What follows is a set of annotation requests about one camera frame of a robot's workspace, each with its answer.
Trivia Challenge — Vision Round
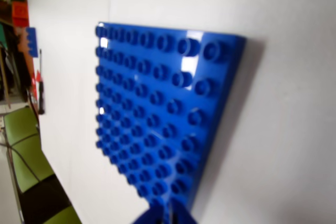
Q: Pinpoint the orange box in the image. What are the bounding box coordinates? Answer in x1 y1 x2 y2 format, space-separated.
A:
12 1 28 27

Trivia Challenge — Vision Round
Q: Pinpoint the black handled screwdriver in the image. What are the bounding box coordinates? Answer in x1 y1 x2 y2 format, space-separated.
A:
38 48 47 116

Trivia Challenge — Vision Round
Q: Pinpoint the blue 8x8 studded baseplate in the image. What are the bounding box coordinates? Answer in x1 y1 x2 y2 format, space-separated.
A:
94 21 247 209

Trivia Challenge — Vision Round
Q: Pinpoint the black cable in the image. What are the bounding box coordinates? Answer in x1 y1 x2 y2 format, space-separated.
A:
0 131 42 183

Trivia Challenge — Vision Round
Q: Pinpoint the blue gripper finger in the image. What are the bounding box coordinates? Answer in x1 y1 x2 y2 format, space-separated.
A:
132 205 165 224
170 202 200 224

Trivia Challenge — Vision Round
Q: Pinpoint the green and black chair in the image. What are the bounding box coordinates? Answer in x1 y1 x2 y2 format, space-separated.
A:
2 105 83 224

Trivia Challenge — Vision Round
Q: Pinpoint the small blue building block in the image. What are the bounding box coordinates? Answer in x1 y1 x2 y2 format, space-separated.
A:
25 27 38 58

